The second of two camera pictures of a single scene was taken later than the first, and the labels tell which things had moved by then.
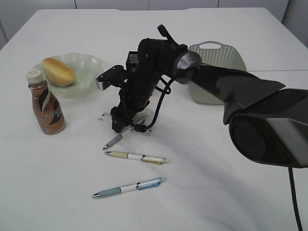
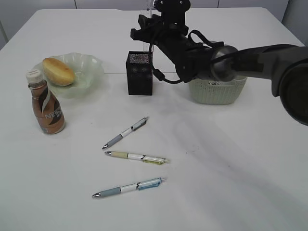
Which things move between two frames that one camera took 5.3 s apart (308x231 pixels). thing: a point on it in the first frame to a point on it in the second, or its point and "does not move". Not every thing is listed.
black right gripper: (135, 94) to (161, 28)
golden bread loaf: (58, 72) does not move
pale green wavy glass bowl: (87, 70) does not move
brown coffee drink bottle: (48, 112) does not move
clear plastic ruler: (107, 117) to (146, 45)
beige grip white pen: (147, 160) does not move
